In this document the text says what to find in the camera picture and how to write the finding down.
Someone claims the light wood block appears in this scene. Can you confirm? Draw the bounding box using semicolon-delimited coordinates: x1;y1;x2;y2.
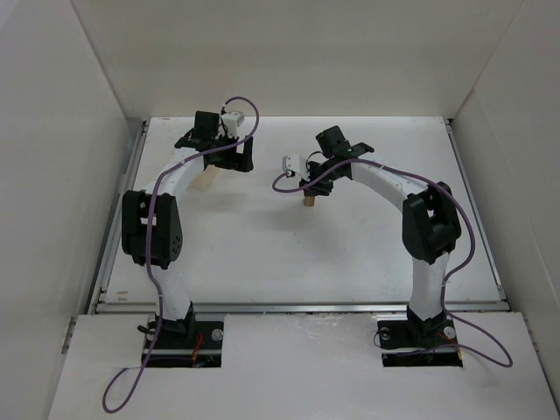
304;196;315;207

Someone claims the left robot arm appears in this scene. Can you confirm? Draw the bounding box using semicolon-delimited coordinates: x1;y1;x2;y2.
122;110;253;349

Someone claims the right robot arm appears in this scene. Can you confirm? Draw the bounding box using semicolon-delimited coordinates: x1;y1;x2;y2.
299;125;461;350

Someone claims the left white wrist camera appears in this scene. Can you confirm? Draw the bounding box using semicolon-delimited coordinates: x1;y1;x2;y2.
220;110;245;137

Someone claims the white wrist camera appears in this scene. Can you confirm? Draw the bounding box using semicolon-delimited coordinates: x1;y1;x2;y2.
282;154;305;177
220;110;245;137

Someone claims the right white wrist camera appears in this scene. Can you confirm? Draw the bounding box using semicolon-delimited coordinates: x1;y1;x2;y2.
282;154;305;177

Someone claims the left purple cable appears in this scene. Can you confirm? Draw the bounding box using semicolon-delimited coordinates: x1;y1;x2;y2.
101;96;260;413

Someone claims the purple cable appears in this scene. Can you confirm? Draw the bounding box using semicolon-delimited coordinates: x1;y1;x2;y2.
271;157;514;368
101;96;260;413

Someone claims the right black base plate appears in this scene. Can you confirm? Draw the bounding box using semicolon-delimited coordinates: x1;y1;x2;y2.
374;319;463;368

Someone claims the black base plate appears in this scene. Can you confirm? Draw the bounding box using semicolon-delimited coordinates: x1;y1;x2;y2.
374;319;463;368
147;320;224;368

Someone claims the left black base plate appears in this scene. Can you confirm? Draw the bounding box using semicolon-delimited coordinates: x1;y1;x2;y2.
147;320;224;368

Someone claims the aluminium table edge rail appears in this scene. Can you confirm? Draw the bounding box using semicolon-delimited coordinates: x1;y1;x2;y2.
80;118;149;315

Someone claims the front aluminium rail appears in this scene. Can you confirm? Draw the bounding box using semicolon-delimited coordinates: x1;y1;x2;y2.
93;300;510;314

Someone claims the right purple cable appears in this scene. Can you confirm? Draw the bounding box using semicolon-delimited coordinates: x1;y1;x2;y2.
271;157;514;368

